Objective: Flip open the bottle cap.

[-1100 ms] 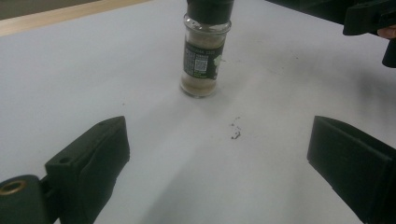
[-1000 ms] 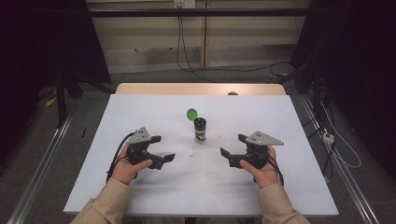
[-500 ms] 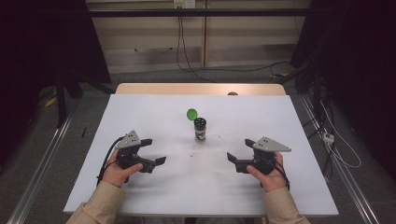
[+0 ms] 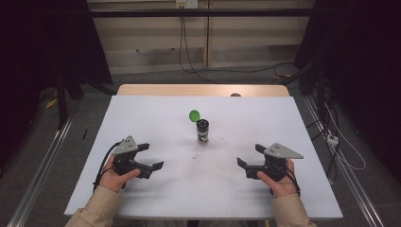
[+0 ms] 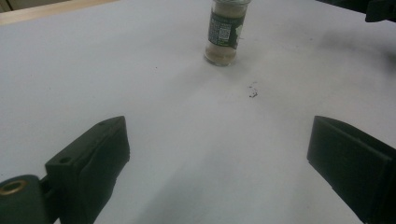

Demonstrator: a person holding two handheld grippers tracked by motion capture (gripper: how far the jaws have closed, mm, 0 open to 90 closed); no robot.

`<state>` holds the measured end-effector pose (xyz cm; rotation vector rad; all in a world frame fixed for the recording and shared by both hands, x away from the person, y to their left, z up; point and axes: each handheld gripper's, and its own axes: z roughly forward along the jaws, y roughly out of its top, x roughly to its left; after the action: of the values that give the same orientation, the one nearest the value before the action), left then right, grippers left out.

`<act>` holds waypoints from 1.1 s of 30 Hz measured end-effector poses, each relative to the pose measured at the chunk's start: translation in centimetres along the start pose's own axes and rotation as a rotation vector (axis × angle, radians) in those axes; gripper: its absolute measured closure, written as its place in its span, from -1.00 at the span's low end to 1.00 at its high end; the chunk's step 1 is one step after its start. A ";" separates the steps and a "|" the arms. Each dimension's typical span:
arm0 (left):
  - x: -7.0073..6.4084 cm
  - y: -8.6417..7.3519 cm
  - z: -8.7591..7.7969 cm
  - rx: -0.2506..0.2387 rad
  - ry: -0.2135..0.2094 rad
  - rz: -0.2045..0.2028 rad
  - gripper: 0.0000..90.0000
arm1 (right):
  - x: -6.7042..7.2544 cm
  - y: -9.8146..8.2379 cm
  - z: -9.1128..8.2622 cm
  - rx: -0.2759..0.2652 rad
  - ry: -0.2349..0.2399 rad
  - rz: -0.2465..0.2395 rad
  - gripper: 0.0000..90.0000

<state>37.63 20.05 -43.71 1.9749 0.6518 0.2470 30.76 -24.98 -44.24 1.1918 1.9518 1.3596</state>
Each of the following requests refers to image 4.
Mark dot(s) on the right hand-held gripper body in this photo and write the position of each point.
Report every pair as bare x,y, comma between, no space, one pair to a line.
279,151

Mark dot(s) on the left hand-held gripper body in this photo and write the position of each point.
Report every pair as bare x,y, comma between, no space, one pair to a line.
126,159

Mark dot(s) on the spice jar with green lid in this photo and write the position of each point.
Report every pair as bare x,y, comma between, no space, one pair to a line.
202,132

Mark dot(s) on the person's left hand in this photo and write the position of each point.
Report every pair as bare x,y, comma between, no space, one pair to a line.
110,179

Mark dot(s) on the person's right hand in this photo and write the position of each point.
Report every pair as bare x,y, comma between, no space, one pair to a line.
283,187

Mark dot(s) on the white table board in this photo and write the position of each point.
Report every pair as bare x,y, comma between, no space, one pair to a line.
205,176

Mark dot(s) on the small black stick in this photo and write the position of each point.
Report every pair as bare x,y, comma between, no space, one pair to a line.
84,134

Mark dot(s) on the white power strip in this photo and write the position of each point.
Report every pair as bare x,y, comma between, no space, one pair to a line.
332,140

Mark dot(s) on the dark round table grommet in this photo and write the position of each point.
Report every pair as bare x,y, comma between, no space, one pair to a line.
235,94

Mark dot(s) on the wooden table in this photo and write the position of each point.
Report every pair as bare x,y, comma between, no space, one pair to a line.
189,90

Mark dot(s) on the black metal stand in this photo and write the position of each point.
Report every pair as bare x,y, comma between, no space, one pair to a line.
61,104

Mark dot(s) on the black curtain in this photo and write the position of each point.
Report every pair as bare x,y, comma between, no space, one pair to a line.
362,63
38,47

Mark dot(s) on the black horizontal metal bar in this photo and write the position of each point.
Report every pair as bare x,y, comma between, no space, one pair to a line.
201,13

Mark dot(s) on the aluminium floor rail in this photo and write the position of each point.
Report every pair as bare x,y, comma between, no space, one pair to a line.
350,183
38,176

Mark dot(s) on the wooden wall strip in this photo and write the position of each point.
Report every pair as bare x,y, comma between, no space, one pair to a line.
207,34

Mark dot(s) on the white wall socket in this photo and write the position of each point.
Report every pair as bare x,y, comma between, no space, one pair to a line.
186,3

